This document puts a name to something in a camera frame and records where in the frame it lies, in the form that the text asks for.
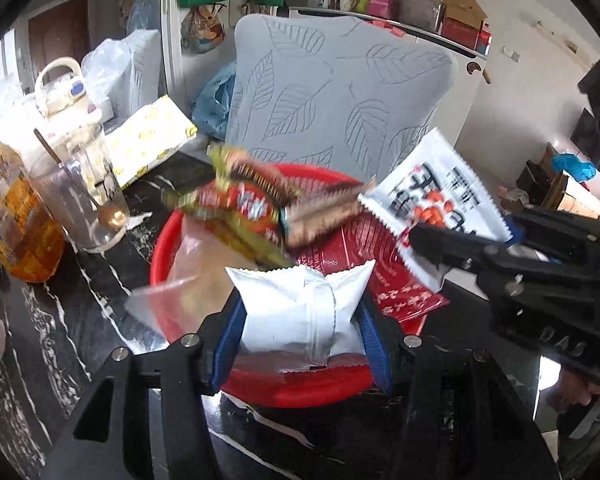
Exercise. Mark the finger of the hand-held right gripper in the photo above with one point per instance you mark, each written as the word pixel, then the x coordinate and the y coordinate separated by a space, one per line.
pixel 555 225
pixel 455 247

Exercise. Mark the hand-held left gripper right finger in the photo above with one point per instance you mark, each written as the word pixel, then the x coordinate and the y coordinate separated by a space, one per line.
pixel 375 350

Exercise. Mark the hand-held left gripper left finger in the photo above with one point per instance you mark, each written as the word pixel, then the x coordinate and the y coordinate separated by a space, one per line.
pixel 227 350

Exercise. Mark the white snack packet red print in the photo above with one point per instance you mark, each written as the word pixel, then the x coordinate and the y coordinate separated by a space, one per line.
pixel 430 185

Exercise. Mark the dark red snack packet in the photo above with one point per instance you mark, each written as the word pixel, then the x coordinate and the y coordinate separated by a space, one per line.
pixel 395 285

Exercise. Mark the silver snack packet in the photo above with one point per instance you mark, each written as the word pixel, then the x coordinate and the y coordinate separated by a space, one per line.
pixel 290 310

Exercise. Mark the red plastic basket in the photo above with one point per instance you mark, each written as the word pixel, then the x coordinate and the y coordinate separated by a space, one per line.
pixel 300 391

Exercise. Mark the clear snack packet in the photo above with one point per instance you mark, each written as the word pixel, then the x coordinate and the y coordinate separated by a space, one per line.
pixel 195 270

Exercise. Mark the brown chocolate packet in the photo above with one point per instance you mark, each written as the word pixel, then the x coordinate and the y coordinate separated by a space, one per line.
pixel 320 215

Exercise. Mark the green red snack packet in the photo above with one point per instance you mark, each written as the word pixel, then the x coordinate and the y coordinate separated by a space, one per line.
pixel 245 205

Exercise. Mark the person's right hand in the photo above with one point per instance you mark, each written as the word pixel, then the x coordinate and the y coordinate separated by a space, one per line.
pixel 575 392

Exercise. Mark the cardboard boxes on floor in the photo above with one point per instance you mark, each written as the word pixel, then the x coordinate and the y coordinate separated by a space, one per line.
pixel 560 190

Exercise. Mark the long metal spoon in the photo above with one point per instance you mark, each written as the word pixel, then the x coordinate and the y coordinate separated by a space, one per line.
pixel 111 217

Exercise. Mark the chair with grey leaf cover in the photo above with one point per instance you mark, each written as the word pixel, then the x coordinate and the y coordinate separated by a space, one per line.
pixel 330 85

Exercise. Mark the red box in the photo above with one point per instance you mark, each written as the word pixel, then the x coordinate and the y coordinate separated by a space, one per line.
pixel 462 35

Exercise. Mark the clear glass cup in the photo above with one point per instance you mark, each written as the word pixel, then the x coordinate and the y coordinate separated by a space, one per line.
pixel 80 195

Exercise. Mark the pink paper decoration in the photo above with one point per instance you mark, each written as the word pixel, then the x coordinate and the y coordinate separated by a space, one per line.
pixel 387 27

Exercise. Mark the yellow printed box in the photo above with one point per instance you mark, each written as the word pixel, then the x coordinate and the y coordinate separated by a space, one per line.
pixel 145 135

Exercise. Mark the brown cardboard box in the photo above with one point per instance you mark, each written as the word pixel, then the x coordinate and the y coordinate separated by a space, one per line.
pixel 462 5

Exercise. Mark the grey bag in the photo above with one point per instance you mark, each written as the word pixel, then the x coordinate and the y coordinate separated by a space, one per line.
pixel 420 10

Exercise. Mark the orange juice bottle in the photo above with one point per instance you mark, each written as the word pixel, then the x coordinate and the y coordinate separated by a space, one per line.
pixel 20 225

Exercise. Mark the blue plastic bag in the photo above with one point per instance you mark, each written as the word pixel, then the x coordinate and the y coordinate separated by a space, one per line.
pixel 212 102

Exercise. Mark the pink box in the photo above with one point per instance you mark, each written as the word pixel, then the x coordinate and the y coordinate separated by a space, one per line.
pixel 384 4

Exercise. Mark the cartoon printed bag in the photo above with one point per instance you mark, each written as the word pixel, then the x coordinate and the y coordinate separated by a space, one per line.
pixel 202 30

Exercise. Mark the brown door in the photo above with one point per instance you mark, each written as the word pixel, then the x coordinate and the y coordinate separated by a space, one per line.
pixel 60 30

